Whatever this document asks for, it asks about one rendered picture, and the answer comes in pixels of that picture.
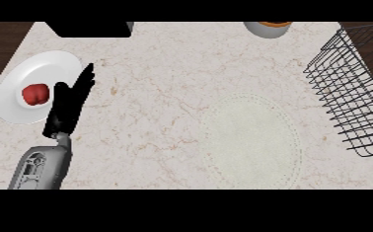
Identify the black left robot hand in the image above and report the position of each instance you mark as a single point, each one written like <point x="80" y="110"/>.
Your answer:
<point x="68" y="103"/>

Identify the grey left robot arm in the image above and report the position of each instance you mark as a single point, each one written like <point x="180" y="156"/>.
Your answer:
<point x="41" y="168"/>

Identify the red fruit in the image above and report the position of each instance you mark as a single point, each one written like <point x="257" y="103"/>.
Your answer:
<point x="35" y="94"/>

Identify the round cream placemat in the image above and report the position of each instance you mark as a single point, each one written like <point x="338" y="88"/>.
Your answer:
<point x="251" y="140"/>

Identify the grey cup with orange contents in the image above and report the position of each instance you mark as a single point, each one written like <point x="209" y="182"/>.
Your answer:
<point x="267" y="29"/>

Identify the black appliance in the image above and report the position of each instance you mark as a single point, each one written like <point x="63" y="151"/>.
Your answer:
<point x="91" y="29"/>

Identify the white round plate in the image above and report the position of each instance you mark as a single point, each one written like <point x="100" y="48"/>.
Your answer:
<point x="46" y="67"/>

